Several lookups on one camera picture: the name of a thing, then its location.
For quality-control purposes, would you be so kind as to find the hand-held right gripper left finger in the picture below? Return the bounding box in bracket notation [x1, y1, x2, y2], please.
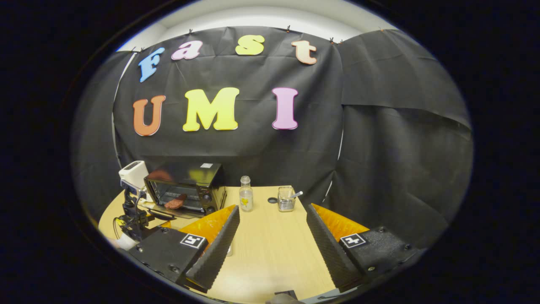
[126, 205, 242, 294]

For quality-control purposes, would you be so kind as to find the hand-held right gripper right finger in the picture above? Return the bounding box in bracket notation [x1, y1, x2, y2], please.
[306, 204, 422, 293]

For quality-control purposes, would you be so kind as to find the brown meat slice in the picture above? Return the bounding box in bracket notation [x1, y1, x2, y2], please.
[164, 193, 188, 210]

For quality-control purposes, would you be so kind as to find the black electric oven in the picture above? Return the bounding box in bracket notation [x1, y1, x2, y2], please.
[143, 163, 227, 220]

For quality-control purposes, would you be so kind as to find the white toaster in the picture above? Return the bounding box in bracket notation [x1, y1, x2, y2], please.
[119, 160, 149, 190]

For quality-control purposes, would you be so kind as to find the clear bottle yellow label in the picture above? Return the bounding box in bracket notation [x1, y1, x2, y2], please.
[239, 176, 254, 212]

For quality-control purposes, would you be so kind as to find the metal wire basket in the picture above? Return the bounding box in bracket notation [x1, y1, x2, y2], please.
[278, 186, 296, 212]

